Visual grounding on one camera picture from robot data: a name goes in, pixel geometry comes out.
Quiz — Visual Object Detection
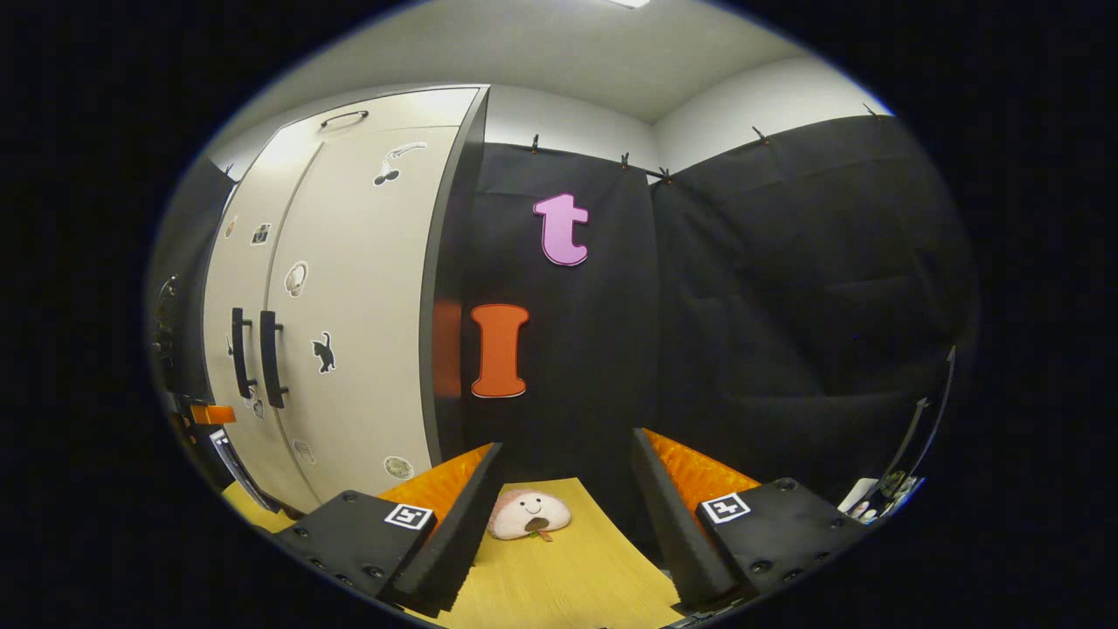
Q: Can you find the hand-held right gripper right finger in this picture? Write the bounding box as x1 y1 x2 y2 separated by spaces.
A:
631 426 874 612

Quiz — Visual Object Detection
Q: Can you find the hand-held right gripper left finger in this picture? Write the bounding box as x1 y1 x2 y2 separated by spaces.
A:
278 441 506 617

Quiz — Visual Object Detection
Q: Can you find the white cabinet door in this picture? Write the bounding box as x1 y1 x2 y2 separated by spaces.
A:
265 125 459 505
203 131 302 514

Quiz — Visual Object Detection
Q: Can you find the pink smiling plush toy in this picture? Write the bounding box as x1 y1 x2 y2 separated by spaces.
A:
487 489 573 543

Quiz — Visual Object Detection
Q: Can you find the white tray with small bottles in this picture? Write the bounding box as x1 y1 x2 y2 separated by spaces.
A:
837 472 927 525

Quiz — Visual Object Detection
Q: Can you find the black backdrop cloth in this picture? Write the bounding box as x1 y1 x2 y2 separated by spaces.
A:
434 114 979 534

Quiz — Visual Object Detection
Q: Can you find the dark metal stand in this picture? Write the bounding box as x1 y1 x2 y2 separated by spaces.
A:
878 345 957 503

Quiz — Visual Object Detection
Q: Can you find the white open-front cabinet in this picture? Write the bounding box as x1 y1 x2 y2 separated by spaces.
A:
203 85 490 516

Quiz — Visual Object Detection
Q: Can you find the white cabinet drawer front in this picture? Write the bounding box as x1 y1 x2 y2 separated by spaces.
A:
253 87 481 167

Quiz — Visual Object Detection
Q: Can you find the black cabinet door handle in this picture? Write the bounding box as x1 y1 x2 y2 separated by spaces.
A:
230 308 259 400
259 310 289 409

